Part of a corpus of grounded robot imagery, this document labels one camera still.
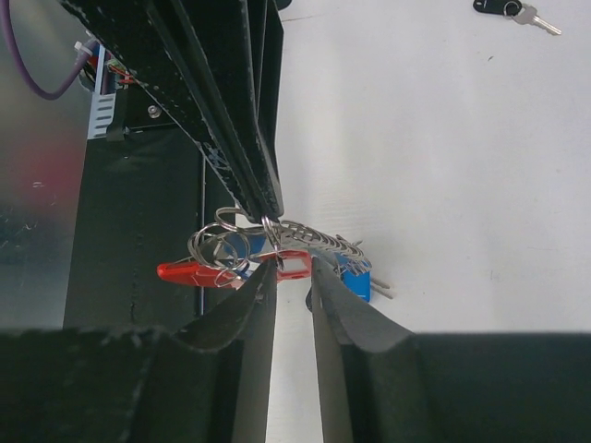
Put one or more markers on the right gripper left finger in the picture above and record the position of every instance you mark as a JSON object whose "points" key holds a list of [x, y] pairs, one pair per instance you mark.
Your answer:
{"points": [[248, 306]]}

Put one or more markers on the left white cable duct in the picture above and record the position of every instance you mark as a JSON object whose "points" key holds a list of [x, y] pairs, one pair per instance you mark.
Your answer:
{"points": [[102, 76]]}

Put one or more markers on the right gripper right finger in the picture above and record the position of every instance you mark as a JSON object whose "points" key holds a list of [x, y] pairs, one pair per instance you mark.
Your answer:
{"points": [[353, 320]]}

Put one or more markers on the key with black head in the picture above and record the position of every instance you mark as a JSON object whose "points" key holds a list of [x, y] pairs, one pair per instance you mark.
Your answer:
{"points": [[517, 11]]}

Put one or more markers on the key organiser with red handle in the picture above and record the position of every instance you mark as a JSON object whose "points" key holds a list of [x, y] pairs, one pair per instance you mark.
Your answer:
{"points": [[224, 255]]}

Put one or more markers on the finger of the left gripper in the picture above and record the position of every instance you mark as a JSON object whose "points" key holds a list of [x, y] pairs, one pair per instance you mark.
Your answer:
{"points": [[125, 30], [229, 56]]}

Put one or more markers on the key with red tag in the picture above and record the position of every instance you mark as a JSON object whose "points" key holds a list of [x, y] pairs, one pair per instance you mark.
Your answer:
{"points": [[292, 264]]}

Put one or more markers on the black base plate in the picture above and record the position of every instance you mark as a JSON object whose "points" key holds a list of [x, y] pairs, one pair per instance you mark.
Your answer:
{"points": [[145, 189]]}

